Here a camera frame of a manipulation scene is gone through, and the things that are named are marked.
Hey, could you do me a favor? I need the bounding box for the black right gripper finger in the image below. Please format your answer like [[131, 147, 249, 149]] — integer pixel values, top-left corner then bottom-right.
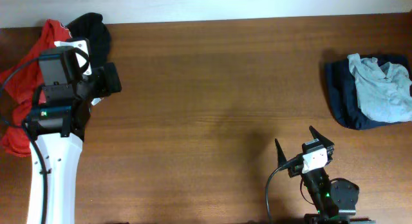
[[309, 126, 334, 148], [275, 139, 287, 168]]

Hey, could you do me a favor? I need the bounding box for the light grey-blue t-shirt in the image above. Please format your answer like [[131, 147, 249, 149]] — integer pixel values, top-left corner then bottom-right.
[[347, 53, 411, 123]]

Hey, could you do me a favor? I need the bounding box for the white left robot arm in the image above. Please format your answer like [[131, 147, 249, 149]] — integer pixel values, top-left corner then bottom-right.
[[22, 61, 122, 223]]

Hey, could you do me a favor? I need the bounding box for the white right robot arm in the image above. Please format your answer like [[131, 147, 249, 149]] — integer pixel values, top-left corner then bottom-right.
[[265, 126, 360, 223]]

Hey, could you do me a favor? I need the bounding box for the black garment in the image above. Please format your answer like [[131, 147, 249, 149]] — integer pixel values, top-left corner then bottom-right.
[[66, 12, 111, 68]]

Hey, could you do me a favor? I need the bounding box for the folded dark navy garment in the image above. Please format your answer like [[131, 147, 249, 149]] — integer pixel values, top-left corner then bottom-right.
[[324, 54, 411, 130]]

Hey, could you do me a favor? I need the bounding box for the red printed t-shirt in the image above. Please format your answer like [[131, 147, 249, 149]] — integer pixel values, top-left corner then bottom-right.
[[1, 19, 71, 157]]

